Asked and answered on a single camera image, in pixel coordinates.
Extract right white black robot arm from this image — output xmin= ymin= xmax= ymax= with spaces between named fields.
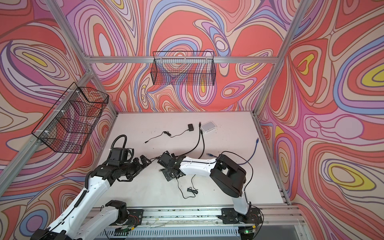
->
xmin=157 ymin=152 xmax=253 ymax=224

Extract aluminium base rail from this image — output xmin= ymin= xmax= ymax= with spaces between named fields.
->
xmin=80 ymin=205 xmax=310 ymax=239

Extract black network switch box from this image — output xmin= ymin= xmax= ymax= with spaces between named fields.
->
xmin=157 ymin=150 xmax=187 ymax=183

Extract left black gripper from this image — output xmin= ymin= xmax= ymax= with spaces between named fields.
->
xmin=118 ymin=154 xmax=152 ymax=180

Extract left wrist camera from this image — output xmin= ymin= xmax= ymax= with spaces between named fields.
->
xmin=108 ymin=148 xmax=135 ymax=166

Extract left wire mesh basket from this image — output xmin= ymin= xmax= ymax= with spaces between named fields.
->
xmin=32 ymin=83 xmax=109 ymax=154

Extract black power adapter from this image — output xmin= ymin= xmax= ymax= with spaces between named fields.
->
xmin=175 ymin=175 xmax=198 ymax=200
xmin=144 ymin=124 xmax=195 ymax=144

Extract back wire mesh basket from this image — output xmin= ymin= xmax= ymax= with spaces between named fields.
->
xmin=151 ymin=51 xmax=216 ymax=86

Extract blue ethernet cable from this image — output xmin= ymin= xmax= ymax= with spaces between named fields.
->
xmin=206 ymin=137 xmax=260 ymax=166

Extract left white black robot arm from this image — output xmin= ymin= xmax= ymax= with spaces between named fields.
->
xmin=31 ymin=144 xmax=153 ymax=240

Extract wire mesh basket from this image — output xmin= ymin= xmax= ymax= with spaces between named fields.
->
xmin=32 ymin=83 xmax=109 ymax=154
xmin=151 ymin=51 xmax=216 ymax=86

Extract upper black ethernet cable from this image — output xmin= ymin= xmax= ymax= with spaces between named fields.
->
xmin=149 ymin=122 xmax=202 ymax=161

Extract small white network switch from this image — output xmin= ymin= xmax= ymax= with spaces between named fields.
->
xmin=201 ymin=121 xmax=217 ymax=133

